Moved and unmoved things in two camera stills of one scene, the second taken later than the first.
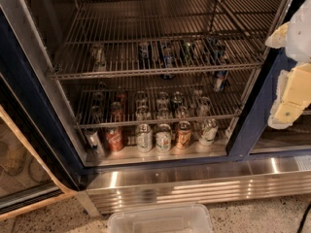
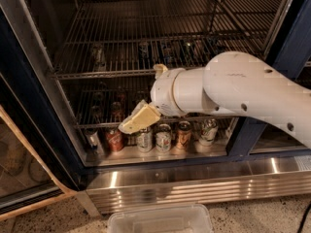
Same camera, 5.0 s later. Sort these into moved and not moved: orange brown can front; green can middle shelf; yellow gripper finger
Moved: yellow gripper finger
Not moved: orange brown can front; green can middle shelf
